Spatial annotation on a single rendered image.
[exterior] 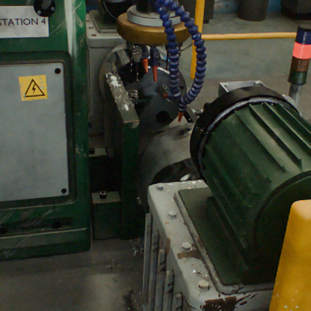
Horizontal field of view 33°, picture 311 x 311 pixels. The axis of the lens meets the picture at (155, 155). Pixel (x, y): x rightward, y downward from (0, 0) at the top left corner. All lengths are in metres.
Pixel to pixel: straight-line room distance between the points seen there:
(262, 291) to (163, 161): 0.41
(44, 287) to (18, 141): 0.35
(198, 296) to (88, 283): 0.56
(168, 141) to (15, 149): 0.33
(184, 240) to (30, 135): 0.47
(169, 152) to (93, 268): 0.38
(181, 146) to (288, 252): 0.51
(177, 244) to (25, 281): 0.56
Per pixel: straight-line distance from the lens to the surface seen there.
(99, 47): 1.72
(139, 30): 1.19
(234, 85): 1.45
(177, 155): 1.05
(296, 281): 0.63
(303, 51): 1.78
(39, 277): 1.28
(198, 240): 0.79
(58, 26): 1.05
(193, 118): 1.48
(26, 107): 1.11
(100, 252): 1.33
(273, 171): 0.66
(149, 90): 1.56
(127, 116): 1.21
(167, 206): 0.87
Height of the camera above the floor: 1.67
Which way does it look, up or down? 30 degrees down
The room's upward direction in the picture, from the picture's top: 3 degrees clockwise
